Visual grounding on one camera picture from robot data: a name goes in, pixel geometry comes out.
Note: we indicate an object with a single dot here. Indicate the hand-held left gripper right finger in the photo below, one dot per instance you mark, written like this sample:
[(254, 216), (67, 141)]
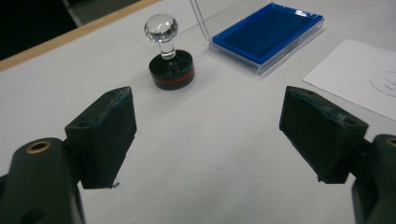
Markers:
[(320, 137)]

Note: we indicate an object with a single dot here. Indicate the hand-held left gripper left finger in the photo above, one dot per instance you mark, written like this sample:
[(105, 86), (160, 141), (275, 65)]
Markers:
[(106, 140)]

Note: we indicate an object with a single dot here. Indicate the small white paper card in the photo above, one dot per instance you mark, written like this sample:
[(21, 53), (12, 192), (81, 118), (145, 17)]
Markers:
[(342, 71)]

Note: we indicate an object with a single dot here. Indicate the blue ink pad clear case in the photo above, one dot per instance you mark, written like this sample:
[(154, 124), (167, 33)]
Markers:
[(267, 34)]

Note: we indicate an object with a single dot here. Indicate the large white table cover sheet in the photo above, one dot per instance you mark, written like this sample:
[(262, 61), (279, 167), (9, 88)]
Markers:
[(199, 140)]

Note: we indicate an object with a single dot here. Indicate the wooden table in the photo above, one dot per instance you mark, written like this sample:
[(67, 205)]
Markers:
[(62, 36)]

